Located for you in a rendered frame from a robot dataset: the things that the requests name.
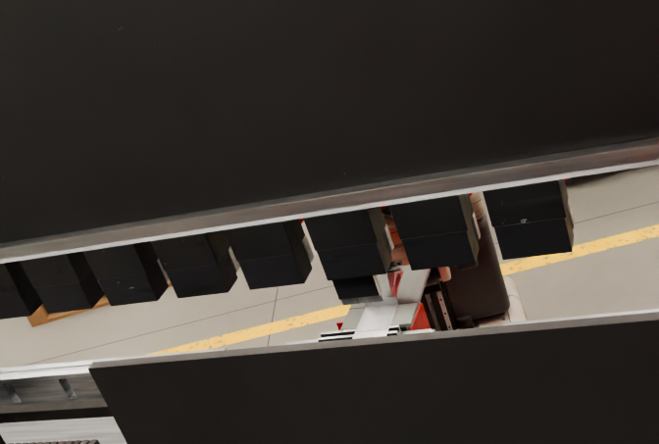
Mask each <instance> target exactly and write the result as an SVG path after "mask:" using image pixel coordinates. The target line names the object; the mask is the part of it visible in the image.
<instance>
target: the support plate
mask: <svg viewBox="0 0 659 444"><path fill-rule="evenodd" d="M392 269H401V270H402V271H403V275H402V278H401V281H400V284H399V287H398V293H397V303H398V304H400V303H410V302H418V303H410V304H400V305H398V306H397V308H396V311H395V314H394V316H393V319H392V322H391V325H399V326H400V327H408V326H412V324H413V321H414V318H415V315H416V313H417V310H418V307H419V304H420V301H421V298H422V295H423V292H424V289H425V286H426V283H427V280H428V277H429V274H430V271H431V269H426V270H418V271H412V270H411V267H410V265H408V266H399V267H392ZM377 278H378V281H379V284H380V289H381V297H382V298H389V297H392V296H391V292H390V287H389V283H388V278H387V273H386V274H378V275H377ZM363 307H365V305H364V303H362V304H353V305H351V307H350V309H352V310H349V311H348V313H347V316H346V318H345V320H344V322H343V325H342V327H341V329H340V330H345V329H356V328H357V326H358V323H359V321H360V319H361V317H362V315H363V313H364V308H363ZM353 308H362V309H353Z"/></svg>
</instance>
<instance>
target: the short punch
mask: <svg viewBox="0 0 659 444"><path fill-rule="evenodd" d="M332 282H333V285H334V288H335V291H336V293H337V296H338V299H339V300H341V302H342V304H343V305H353V304H362V303H372V302H380V301H383V299H382V297H381V289H380V284H379V281H378V278H377V276H376V275H369V276H361V277H352V278H344V279H336V280H333V281H332Z"/></svg>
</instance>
